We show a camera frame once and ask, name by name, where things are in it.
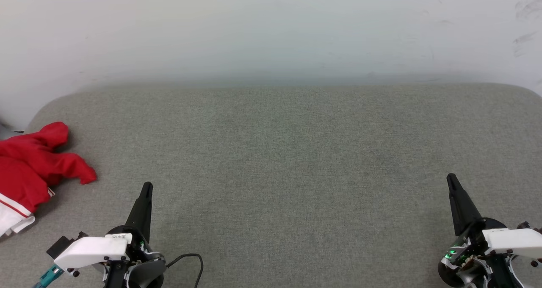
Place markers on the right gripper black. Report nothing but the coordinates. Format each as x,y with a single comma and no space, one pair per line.
474,237

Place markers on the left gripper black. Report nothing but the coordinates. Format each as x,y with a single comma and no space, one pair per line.
144,252

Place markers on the red and white garment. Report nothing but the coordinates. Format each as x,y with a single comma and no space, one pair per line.
29,169

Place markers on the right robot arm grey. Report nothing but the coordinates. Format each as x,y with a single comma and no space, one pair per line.
501,277

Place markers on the grey fabric sofa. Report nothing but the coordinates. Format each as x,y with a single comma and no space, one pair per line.
271,173

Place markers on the grey object beside sofa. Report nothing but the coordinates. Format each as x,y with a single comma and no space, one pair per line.
6,132

